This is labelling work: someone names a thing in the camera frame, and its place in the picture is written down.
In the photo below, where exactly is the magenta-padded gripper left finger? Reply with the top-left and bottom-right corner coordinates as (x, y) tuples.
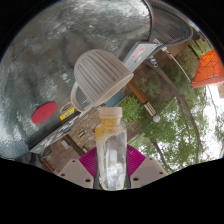
(57, 146), (100, 190)

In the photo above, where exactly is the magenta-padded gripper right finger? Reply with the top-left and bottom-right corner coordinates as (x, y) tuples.
(125, 145), (169, 189)

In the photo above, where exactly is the clear plastic bottle white cap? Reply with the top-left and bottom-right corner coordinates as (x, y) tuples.
(94, 106), (129, 192)

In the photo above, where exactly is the forked dark-trunk tree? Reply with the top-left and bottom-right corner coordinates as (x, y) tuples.
(148, 138), (176, 169)

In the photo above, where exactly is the dark board with stickers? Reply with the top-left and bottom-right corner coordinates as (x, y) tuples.
(29, 105), (101, 155)

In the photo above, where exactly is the small yellow card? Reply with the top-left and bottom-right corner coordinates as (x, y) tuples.
(59, 107), (76, 121)

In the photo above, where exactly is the green plant in teal pot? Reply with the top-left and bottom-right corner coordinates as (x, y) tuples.
(107, 90), (145, 125)

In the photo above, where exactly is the flat round red coaster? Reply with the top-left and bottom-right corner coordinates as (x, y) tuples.
(31, 101), (58, 125)

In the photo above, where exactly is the beige ribbed mug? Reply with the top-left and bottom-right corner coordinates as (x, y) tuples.
(69, 49), (135, 113)

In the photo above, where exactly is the orange patio umbrella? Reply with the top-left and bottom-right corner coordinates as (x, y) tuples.
(161, 46), (224, 90)

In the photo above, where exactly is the wooden lamp post white globe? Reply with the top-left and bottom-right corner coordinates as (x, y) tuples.
(125, 80), (161, 124)

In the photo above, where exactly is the yellow blue striped post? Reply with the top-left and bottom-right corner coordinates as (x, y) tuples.
(148, 55), (159, 68)

